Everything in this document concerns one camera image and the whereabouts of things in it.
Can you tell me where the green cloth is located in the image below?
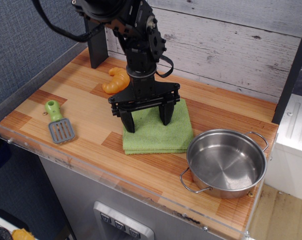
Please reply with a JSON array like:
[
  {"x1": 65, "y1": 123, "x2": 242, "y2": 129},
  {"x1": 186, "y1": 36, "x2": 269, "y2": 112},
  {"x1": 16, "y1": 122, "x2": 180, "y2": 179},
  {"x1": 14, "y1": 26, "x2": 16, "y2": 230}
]
[{"x1": 122, "y1": 99, "x2": 194, "y2": 155}]

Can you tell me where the dark right support post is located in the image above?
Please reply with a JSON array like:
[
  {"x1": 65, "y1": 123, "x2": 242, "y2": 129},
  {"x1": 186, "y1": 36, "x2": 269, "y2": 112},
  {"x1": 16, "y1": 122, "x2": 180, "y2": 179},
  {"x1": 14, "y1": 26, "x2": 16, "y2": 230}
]
[{"x1": 271, "y1": 37, "x2": 302, "y2": 125}]

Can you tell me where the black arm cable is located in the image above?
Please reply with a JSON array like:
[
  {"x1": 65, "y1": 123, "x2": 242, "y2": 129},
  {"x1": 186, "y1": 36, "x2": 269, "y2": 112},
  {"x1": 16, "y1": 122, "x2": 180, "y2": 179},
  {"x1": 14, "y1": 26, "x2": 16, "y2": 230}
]
[{"x1": 32, "y1": 0, "x2": 175, "y2": 79}]

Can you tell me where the white ribbed box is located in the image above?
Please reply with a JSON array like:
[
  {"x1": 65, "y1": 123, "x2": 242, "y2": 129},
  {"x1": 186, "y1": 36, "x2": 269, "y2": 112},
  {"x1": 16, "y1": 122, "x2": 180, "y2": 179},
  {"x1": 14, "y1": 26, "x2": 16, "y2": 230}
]
[{"x1": 276, "y1": 94, "x2": 302, "y2": 157}]

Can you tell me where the green grey toy spatula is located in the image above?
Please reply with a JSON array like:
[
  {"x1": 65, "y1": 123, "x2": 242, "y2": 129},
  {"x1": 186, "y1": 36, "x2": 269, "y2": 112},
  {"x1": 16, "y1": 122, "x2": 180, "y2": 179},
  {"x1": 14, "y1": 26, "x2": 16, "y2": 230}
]
[{"x1": 45, "y1": 100, "x2": 75, "y2": 144}]

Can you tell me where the stainless steel pot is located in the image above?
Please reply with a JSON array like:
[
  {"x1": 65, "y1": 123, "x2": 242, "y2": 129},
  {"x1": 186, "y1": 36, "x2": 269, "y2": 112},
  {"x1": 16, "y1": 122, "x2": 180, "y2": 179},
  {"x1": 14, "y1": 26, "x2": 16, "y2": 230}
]
[{"x1": 186, "y1": 129, "x2": 269, "y2": 199}]

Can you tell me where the orange plastic croissant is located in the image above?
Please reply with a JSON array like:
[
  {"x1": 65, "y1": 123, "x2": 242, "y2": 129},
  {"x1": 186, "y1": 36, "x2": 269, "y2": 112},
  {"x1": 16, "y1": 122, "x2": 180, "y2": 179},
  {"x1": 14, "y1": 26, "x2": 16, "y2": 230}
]
[{"x1": 102, "y1": 67, "x2": 130, "y2": 94}]

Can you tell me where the black mesh sleeve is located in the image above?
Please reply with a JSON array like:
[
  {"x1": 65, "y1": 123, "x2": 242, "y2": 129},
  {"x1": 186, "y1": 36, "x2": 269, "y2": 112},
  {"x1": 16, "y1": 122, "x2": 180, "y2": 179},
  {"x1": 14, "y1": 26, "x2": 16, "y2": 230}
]
[{"x1": 0, "y1": 227, "x2": 13, "y2": 240}]

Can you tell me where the grey control panel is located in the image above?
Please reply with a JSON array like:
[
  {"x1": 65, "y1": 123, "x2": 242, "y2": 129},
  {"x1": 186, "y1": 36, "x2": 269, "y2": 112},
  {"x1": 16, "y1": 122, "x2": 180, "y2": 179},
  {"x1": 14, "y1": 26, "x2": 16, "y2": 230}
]
[{"x1": 93, "y1": 201, "x2": 155, "y2": 240}]

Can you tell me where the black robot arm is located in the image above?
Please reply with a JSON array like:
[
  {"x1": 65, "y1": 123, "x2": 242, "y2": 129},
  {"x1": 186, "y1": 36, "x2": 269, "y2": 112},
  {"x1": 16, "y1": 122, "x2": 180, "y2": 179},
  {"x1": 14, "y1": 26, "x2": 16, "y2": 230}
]
[{"x1": 72, "y1": 0, "x2": 180, "y2": 133}]

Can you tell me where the dark left support post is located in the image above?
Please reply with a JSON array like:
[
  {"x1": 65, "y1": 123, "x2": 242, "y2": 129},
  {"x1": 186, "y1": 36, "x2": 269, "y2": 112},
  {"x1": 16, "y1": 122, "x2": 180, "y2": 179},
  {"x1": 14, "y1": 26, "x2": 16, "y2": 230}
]
[{"x1": 87, "y1": 26, "x2": 109, "y2": 69}]

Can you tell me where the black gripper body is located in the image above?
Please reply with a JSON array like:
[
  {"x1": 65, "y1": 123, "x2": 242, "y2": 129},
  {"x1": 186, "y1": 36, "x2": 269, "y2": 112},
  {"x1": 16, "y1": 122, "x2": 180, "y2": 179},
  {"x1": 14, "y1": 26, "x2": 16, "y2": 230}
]
[{"x1": 108, "y1": 76, "x2": 180, "y2": 117}]

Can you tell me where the yellow object bottom left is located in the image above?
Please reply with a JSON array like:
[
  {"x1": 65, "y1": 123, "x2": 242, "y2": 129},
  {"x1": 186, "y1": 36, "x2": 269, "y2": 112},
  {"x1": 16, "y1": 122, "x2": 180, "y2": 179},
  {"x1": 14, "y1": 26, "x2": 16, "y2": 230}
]
[{"x1": 11, "y1": 228, "x2": 36, "y2": 240}]

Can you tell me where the dark support post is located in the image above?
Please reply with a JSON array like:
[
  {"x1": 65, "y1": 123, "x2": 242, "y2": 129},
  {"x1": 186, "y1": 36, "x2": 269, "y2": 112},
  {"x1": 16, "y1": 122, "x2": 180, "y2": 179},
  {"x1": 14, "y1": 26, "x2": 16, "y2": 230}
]
[
  {"x1": 87, "y1": 26, "x2": 109, "y2": 69},
  {"x1": 271, "y1": 37, "x2": 302, "y2": 125}
]

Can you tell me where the grey cabinet front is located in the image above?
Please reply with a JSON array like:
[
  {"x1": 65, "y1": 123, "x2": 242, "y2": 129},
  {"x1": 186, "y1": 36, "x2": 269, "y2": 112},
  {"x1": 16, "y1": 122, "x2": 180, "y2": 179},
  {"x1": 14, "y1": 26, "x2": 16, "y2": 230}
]
[{"x1": 40, "y1": 153, "x2": 246, "y2": 240}]

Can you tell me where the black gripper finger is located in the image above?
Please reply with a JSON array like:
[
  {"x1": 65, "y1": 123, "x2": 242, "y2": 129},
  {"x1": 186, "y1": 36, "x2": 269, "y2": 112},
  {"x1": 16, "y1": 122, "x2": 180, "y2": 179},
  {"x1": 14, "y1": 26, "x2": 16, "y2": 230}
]
[
  {"x1": 119, "y1": 110, "x2": 135, "y2": 133},
  {"x1": 158, "y1": 102, "x2": 175, "y2": 126}
]

